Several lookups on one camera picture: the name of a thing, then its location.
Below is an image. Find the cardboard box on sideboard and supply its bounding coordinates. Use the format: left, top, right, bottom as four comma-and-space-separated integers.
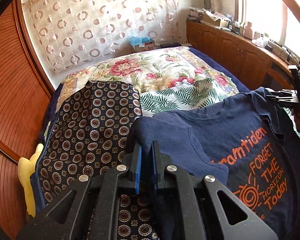
202, 9, 230, 28

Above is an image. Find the white circle-patterned curtain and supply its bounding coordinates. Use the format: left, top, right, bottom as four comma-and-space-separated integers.
23, 0, 179, 72

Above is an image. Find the floral bedspread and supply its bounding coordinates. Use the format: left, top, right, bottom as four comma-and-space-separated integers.
56, 47, 239, 116

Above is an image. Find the wooden sideboard cabinet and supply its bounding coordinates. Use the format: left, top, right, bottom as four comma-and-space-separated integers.
186, 21, 293, 90

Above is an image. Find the window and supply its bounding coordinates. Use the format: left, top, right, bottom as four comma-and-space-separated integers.
235, 0, 300, 60

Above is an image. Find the yellow cloth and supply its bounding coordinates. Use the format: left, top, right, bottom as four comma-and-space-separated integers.
18, 143, 44, 217

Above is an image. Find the navy patterned fabric storage bag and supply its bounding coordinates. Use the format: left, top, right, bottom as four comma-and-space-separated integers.
18, 81, 158, 239

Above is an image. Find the navy blue printed t-shirt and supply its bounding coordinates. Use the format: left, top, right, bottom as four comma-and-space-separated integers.
127, 87, 300, 239

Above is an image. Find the pink bottle on sideboard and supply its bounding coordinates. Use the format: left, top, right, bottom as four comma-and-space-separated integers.
244, 22, 254, 40

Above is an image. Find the person's right hand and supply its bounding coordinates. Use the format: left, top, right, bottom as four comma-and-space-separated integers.
292, 109, 300, 133

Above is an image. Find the wooden wardrobe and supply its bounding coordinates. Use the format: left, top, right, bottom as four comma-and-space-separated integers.
0, 0, 54, 239

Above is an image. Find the navy blue blanket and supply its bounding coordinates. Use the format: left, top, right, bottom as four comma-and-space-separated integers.
189, 47, 250, 93

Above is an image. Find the blue tissue box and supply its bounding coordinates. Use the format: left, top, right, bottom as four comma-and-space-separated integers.
128, 36, 155, 53

